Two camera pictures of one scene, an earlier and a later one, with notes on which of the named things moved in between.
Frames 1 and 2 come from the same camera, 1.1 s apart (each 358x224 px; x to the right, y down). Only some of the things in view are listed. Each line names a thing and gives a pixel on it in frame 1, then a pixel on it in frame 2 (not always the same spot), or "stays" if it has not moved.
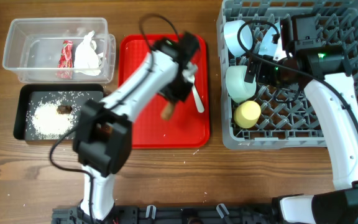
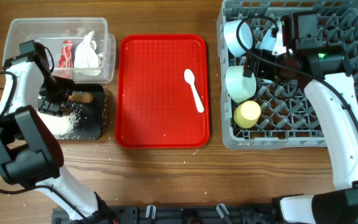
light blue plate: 268,47 stays
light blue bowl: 231,28 stays
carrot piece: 168,111 → 81,97
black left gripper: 181,99 → 53,106
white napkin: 86,60 stays
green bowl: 237,88 stays
